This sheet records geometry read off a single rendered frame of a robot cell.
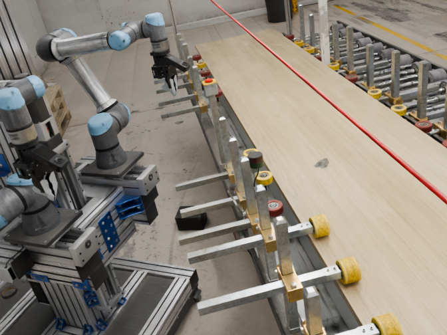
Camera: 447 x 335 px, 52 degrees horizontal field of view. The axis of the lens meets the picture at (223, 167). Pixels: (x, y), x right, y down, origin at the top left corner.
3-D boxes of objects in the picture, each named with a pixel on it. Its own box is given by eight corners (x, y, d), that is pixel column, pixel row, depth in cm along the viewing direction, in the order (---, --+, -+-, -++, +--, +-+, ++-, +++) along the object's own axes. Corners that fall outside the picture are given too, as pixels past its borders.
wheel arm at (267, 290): (199, 317, 143) (197, 308, 141) (198, 308, 146) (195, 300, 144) (352, 276, 147) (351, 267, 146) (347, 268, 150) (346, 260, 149)
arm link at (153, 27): (146, 12, 198) (165, 10, 195) (153, 38, 203) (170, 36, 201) (139, 17, 191) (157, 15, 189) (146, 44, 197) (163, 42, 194)
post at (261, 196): (271, 290, 184) (255, 189, 160) (269, 284, 187) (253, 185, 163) (280, 288, 184) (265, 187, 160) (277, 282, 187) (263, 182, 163)
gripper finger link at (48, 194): (42, 199, 147) (31, 174, 143) (56, 200, 145) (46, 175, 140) (35, 204, 145) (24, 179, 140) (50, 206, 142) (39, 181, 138)
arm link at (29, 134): (38, 121, 135) (18, 133, 128) (44, 135, 137) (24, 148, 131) (19, 121, 138) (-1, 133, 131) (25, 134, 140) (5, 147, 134)
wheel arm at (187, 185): (177, 193, 237) (175, 186, 235) (176, 190, 240) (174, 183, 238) (258, 173, 241) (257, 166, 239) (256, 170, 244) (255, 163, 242)
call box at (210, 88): (205, 98, 246) (203, 84, 243) (203, 94, 252) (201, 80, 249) (219, 95, 247) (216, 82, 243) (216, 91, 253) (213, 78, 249)
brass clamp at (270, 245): (265, 254, 165) (263, 242, 162) (256, 232, 176) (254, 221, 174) (282, 249, 165) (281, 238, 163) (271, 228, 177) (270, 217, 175)
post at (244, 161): (256, 253, 206) (240, 160, 182) (254, 248, 209) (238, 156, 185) (263, 251, 206) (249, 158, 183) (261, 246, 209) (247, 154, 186)
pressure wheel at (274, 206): (269, 233, 194) (266, 211, 188) (264, 223, 201) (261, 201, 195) (287, 228, 195) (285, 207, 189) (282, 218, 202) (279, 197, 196)
